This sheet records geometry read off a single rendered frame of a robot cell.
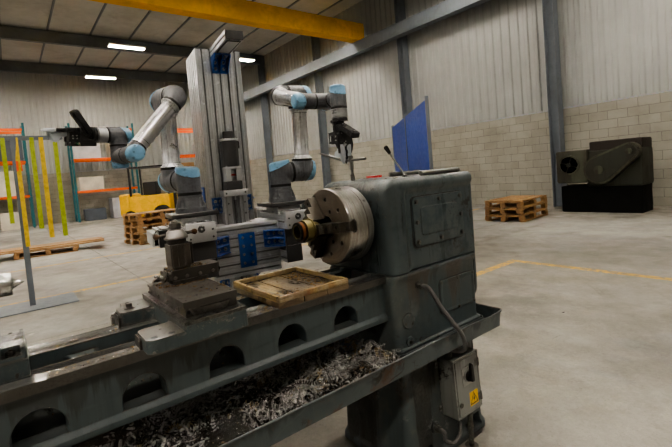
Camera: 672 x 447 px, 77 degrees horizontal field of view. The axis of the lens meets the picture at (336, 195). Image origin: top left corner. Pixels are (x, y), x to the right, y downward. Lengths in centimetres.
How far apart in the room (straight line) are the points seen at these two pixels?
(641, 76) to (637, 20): 120
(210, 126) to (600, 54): 1044
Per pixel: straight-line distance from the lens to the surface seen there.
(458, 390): 208
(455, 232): 201
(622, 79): 1172
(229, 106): 248
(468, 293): 212
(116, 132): 222
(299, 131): 239
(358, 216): 164
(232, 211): 236
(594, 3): 1225
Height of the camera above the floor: 130
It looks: 3 degrees down
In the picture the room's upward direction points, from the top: 5 degrees counter-clockwise
